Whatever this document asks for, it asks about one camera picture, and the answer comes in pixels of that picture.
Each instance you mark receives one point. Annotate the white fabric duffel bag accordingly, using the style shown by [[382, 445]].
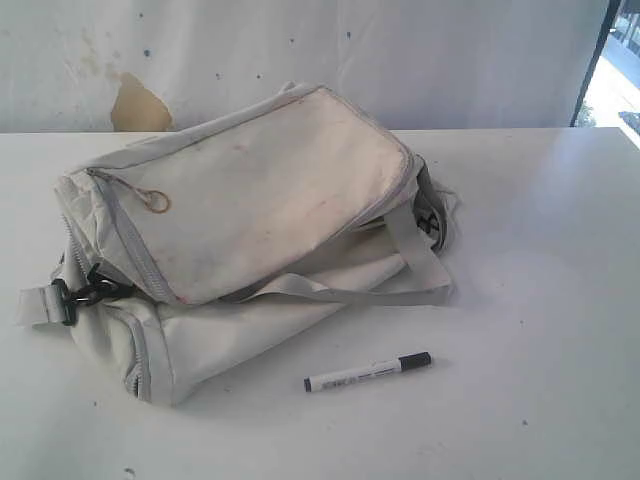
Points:
[[192, 252]]

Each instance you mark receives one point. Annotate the black and white marker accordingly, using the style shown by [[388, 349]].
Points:
[[360, 374]]

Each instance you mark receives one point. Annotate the black window frame post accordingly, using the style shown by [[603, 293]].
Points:
[[607, 23]]

